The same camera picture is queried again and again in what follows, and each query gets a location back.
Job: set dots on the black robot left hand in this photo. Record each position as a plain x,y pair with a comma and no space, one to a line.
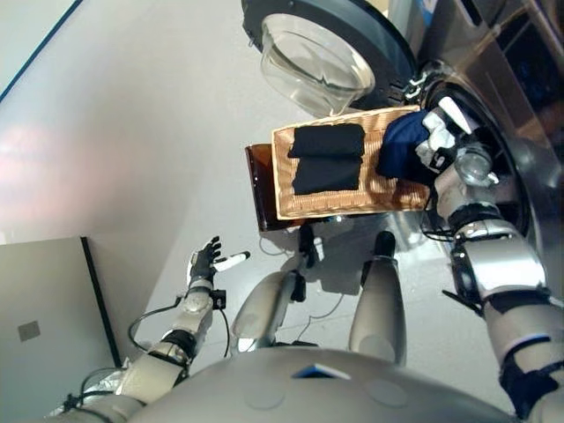
203,262

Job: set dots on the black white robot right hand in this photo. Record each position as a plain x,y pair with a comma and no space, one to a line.
438,141

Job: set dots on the navy blue garment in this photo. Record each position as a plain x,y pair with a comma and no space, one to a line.
396,150

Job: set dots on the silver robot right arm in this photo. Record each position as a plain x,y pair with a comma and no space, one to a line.
498,264

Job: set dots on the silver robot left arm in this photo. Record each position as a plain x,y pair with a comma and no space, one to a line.
150,374

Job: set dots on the grey front-load washing machine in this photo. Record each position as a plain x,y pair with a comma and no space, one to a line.
529,132

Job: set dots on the round glass washing machine door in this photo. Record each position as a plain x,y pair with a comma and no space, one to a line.
308,66

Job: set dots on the silver robot left leg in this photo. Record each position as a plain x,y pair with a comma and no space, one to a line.
264,304

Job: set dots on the silver robot leg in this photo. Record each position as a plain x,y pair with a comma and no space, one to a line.
379,304
264,304

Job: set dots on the brown glossy stool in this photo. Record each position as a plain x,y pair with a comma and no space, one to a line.
262,185

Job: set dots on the dark baseboard strip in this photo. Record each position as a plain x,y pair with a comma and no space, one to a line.
42,50
100,304

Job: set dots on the black folded garment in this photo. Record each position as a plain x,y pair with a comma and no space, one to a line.
326,167

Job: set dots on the wicker laundry basket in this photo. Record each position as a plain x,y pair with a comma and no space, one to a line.
335,205

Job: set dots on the blue white QR sticker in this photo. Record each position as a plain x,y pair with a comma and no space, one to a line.
428,6

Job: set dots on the grey robot torso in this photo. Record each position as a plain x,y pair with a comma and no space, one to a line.
308,392

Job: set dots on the silver robot right leg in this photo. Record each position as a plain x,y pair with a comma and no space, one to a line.
379,304

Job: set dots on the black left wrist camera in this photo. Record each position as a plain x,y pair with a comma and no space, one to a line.
219,299

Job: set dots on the right wrist camera dome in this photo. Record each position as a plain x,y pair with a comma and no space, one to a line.
473,167

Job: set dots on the grey wall socket plate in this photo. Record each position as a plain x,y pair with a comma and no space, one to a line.
29,331

